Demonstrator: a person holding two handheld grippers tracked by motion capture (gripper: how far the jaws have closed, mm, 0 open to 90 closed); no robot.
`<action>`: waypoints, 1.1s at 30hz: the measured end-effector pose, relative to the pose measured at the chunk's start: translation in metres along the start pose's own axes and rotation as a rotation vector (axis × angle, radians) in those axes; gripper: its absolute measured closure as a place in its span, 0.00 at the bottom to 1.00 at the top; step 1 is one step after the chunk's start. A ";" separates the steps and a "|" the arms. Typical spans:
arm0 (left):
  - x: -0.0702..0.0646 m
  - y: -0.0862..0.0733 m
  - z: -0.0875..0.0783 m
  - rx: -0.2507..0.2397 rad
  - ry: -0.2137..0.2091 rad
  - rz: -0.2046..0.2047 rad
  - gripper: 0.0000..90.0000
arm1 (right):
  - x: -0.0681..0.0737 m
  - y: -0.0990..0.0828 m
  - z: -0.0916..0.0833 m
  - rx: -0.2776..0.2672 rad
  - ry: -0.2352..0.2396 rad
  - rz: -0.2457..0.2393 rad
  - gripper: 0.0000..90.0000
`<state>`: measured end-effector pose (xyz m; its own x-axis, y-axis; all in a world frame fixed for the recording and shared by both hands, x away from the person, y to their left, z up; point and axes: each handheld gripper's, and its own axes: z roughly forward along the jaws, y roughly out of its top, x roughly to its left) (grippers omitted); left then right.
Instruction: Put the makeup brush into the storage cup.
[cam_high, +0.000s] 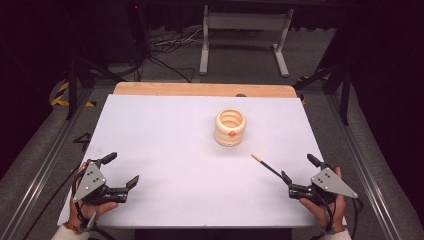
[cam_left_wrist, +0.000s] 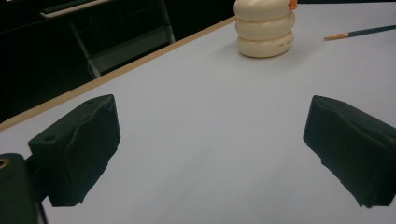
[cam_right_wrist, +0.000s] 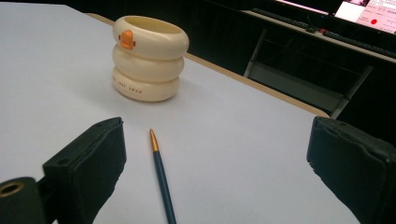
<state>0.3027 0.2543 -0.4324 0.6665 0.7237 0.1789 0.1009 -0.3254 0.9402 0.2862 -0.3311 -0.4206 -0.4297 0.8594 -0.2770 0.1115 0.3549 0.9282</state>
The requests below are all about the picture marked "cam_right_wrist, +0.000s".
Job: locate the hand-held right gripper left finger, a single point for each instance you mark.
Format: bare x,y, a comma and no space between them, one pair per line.
90,165

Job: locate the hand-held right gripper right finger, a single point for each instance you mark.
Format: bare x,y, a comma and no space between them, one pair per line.
351,161

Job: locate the dark blue pen gold tip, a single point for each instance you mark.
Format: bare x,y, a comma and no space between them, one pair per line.
161,175

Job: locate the cream duck pen holder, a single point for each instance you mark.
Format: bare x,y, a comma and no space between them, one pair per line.
148,59

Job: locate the grey folding chair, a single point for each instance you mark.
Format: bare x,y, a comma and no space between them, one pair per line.
299,84

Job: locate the black keyboard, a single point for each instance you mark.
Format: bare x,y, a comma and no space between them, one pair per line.
358,42

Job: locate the wooden desk with black front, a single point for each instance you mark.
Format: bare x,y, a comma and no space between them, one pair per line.
311,34

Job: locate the computer monitor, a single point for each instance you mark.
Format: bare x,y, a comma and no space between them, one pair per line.
369,12

